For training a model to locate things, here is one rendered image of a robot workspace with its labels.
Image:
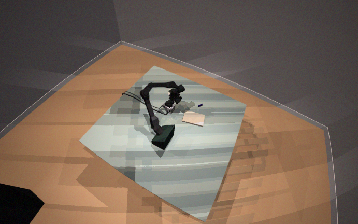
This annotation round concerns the flat beige square box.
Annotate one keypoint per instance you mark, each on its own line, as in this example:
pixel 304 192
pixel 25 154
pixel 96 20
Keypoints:
pixel 193 118

